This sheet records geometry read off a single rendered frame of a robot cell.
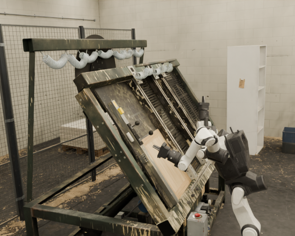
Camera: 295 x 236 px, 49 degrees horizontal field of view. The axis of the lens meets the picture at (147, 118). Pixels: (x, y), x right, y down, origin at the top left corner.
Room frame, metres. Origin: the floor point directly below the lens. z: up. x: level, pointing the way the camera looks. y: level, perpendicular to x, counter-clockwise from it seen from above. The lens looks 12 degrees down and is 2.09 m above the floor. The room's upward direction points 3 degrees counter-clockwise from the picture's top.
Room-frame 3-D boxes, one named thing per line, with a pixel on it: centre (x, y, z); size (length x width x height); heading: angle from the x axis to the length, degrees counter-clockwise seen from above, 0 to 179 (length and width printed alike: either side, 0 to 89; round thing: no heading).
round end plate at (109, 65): (3.44, 0.48, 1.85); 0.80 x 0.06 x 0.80; 157
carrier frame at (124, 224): (3.37, 0.05, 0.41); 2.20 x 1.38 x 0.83; 157
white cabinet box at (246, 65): (6.32, -1.95, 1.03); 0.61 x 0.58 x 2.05; 148
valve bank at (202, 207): (2.51, -0.43, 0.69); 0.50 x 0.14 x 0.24; 157
